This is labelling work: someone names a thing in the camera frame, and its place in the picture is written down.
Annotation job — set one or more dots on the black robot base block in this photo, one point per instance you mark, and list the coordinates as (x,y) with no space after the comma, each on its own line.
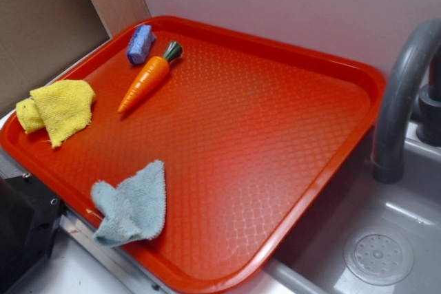
(30,217)

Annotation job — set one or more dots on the brown cardboard panel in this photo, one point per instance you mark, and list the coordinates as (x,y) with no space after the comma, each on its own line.
(40,39)

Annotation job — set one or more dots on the blue sponge block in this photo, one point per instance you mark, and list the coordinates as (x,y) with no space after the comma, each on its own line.
(140,44)

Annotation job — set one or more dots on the orange toy carrot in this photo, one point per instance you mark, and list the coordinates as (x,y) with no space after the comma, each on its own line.
(152,73)

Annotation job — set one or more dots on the yellow cloth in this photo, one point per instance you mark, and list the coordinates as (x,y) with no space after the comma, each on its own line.
(62,109)

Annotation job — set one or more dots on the red plastic tray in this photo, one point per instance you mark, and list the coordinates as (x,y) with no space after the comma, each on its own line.
(250,132)

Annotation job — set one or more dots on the light blue cloth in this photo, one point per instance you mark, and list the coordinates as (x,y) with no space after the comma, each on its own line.
(134,210)

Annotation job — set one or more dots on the grey toy faucet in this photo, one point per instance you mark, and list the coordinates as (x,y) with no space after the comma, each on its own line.
(409,74)

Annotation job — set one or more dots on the grey toy sink basin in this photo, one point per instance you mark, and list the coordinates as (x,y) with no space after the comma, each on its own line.
(361,236)

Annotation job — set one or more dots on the dark faucet handle knob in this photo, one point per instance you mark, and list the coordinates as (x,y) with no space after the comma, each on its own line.
(428,131)

